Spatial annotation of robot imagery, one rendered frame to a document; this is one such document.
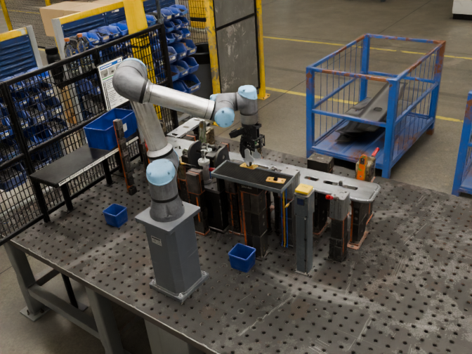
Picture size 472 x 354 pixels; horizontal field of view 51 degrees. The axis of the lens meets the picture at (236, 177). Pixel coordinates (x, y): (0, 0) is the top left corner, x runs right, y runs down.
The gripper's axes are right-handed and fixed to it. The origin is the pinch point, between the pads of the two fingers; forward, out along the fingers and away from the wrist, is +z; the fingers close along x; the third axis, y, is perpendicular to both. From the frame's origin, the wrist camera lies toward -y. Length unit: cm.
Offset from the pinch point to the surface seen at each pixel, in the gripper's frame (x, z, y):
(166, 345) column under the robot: -51, 84, -16
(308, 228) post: 5.1, 27.1, 28.9
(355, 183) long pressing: 45, 23, 28
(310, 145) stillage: 196, 102, -105
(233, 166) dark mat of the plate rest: 2.5, 7.5, -12.3
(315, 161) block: 49, 21, 2
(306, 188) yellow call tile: 6.3, 7.5, 26.9
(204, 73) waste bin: 235, 75, -282
